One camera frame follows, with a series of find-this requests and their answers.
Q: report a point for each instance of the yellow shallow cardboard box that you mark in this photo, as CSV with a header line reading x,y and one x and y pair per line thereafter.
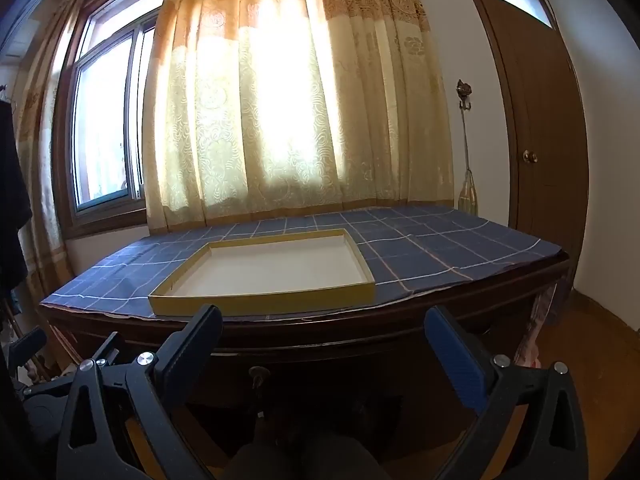
x,y
270,270

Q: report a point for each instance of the round door knob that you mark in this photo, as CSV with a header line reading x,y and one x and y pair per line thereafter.
x,y
530,156

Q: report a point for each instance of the brown framed window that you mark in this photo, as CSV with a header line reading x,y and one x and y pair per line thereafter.
x,y
100,125

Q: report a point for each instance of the brown wooden door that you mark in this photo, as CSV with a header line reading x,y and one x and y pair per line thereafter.
x,y
545,135

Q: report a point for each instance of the metal wall hook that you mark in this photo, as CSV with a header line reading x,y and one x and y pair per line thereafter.
x,y
463,92

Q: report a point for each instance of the dark wooden desk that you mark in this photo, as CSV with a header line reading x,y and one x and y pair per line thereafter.
x,y
325,332

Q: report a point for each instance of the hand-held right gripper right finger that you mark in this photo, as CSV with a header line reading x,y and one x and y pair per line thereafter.
x,y
457,355

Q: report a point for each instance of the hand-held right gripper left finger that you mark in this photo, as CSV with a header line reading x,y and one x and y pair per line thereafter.
x,y
195,345

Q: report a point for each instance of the pink patterned cloth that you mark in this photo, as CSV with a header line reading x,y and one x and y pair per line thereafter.
x,y
540,325

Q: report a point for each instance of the blue checked tablecloth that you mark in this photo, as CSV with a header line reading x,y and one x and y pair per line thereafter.
x,y
425,245

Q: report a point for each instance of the dark blue coat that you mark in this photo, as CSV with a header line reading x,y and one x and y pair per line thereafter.
x,y
12,200

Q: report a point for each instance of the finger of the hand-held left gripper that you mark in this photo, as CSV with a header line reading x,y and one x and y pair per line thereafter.
x,y
107,347

